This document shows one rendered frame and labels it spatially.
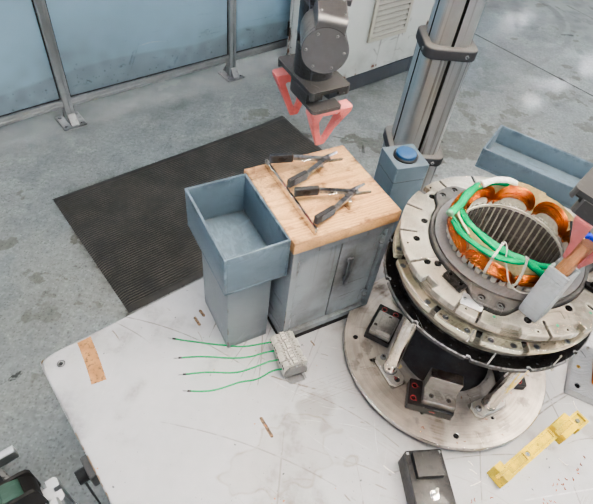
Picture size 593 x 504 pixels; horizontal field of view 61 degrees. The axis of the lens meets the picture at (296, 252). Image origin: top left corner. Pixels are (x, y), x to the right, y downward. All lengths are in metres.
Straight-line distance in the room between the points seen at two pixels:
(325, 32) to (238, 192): 0.36
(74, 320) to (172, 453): 1.21
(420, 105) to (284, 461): 0.76
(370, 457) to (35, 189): 2.05
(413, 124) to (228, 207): 0.49
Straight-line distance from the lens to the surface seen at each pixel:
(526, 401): 1.03
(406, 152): 1.00
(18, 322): 2.09
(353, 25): 3.03
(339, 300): 0.97
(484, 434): 0.96
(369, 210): 0.82
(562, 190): 1.05
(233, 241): 0.85
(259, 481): 0.87
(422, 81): 1.13
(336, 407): 0.93
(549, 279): 0.68
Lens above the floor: 1.61
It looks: 48 degrees down
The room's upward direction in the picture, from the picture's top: 8 degrees clockwise
